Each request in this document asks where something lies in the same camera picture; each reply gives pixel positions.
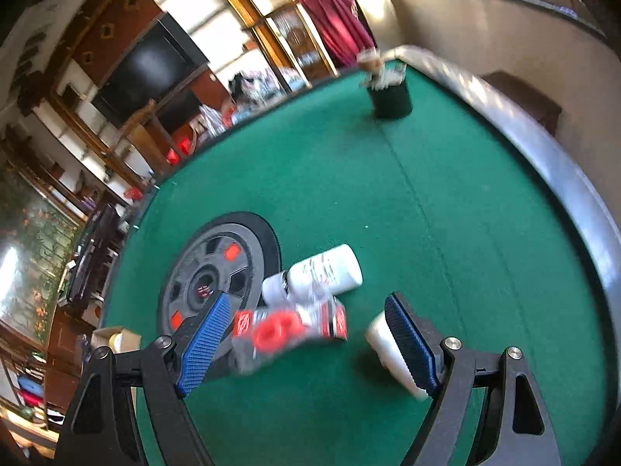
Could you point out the black pen holder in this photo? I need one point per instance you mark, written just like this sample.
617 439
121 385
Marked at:
390 102

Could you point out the small white bottle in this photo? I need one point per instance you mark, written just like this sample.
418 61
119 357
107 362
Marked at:
274 289

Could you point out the dark red hanging garment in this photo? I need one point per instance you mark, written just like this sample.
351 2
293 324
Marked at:
339 24

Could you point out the round grey table hub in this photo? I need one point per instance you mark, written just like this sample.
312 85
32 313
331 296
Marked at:
208 252

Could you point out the red white blister packet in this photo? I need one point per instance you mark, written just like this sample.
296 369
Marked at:
271 332

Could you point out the dark wooden mahjong table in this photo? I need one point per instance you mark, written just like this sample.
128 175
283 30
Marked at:
92 262

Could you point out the black wall television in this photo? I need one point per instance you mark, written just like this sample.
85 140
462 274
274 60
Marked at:
145 68

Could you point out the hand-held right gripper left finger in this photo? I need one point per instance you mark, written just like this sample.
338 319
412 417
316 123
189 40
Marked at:
203 344

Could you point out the dark wooden stool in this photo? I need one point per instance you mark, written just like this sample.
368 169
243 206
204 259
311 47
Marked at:
524 97

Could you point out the large floral wall painting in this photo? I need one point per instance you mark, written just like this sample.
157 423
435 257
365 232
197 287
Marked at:
34 252

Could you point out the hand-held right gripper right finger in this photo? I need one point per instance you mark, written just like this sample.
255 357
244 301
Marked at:
412 344

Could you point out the white labelled bottle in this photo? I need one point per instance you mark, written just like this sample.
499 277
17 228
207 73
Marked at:
334 267

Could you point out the brown white tube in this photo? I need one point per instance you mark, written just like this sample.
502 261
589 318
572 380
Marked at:
368 65

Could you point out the red container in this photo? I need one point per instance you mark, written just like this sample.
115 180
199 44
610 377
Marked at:
179 148

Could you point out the plain white bottle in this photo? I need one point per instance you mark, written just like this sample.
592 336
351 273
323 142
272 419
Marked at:
381 337

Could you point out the cardboard box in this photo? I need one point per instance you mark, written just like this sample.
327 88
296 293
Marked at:
102 335

